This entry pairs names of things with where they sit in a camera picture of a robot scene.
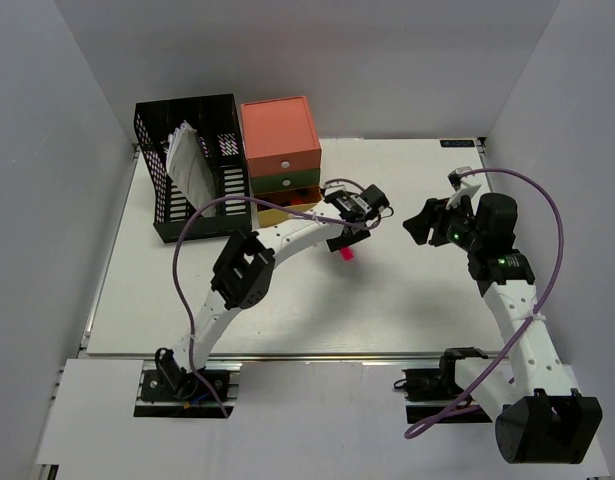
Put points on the black mesh file organizer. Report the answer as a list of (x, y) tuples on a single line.
[(216, 120)]

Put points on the coral drawer cabinet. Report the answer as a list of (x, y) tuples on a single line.
[(278, 126)]

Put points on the white paper stack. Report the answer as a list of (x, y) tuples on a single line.
[(187, 167)]

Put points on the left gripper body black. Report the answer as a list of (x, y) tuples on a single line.
[(347, 240)]

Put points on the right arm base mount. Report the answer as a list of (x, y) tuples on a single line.
[(428, 390)]

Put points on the pink black highlighter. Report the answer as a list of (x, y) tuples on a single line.
[(346, 253)]

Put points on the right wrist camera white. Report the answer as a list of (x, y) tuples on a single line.
[(464, 183)]

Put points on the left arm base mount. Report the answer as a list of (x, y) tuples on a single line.
[(169, 391)]

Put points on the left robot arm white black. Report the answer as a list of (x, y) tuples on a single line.
[(243, 272)]

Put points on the yellow bottom drawer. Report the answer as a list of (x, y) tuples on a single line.
[(269, 217)]

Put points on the coral top drawer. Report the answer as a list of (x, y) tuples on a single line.
[(280, 163)]

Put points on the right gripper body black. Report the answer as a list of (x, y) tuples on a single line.
[(452, 225)]

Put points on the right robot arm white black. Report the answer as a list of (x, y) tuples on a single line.
[(539, 414)]

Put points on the green drawer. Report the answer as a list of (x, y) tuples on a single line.
[(285, 180)]

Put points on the orange black highlighter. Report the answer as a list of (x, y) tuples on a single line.
[(295, 197)]

